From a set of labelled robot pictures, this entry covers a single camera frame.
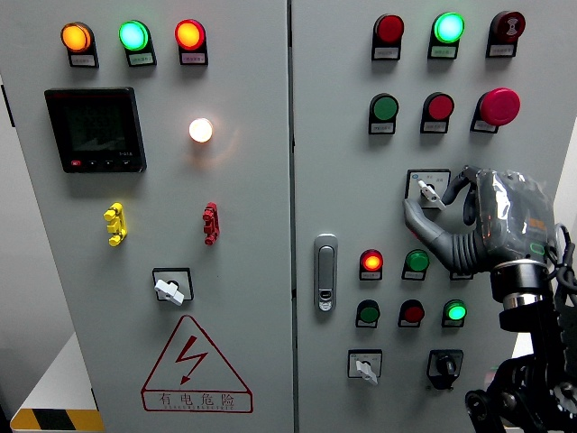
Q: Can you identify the large red lit lamp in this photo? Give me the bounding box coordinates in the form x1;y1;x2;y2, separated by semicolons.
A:
174;19;206;51

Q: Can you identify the small green unlit lamp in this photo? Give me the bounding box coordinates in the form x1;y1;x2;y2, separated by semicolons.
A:
404;248;431;273

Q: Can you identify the black display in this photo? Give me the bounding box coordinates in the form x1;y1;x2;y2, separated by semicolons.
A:
43;87;148;175

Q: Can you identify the small yellow handle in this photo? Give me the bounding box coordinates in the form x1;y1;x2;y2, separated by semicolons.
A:
102;201;129;248

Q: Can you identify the pale grey door with display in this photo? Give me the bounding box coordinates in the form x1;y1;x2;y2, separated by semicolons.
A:
0;0;295;433

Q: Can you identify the large red unlit lamp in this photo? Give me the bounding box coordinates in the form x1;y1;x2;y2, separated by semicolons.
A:
372;14;406;45

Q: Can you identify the large red push button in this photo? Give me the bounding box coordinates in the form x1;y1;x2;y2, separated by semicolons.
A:
422;92;456;123

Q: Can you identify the dark red buzzer lamp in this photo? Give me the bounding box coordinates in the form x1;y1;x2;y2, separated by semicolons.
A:
490;10;527;44

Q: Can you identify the black-handled turn switch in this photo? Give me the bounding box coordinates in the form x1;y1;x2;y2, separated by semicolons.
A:
426;348;465;392

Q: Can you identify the small green lit button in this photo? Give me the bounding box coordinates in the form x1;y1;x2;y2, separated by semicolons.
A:
443;299;469;322

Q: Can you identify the small red handle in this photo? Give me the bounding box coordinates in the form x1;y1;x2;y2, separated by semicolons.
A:
201;201;222;247

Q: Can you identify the small red lit lamp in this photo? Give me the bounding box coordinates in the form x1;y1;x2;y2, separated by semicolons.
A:
359;248;385;272

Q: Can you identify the white-handled turn switch, plain plate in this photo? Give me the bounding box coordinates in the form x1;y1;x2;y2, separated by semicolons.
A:
151;267;196;309

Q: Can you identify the red warning triangle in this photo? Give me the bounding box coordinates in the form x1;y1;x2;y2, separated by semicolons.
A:
141;314;254;414

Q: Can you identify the silver door lock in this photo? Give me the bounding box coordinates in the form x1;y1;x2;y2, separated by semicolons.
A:
313;233;339;313

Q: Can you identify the white lit lamp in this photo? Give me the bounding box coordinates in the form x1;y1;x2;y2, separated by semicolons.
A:
188;117;215;144

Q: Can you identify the small red push button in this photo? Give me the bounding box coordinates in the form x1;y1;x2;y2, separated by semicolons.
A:
398;299;426;325

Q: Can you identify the large green push button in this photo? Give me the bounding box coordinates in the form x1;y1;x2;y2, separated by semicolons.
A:
369;93;400;124

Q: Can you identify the small white-handled turn switch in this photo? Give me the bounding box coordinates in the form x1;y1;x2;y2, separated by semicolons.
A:
346;348;384;386

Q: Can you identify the large yellow lit lamp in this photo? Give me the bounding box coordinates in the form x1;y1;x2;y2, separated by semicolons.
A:
60;22;94;54

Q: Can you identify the large red stop button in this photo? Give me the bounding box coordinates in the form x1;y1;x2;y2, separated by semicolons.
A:
477;87;522;128

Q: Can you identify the black yellow striped tape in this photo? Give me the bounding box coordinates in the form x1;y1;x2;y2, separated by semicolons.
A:
9;408;105;433

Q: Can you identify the small green push button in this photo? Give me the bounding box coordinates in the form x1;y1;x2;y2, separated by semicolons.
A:
356;299;381;325

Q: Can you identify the pale grey door with lock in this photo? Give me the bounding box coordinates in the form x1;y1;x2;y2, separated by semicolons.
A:
290;0;577;433

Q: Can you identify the large green lit lamp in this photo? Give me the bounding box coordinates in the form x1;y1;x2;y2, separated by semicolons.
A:
432;11;466;45
117;20;150;52

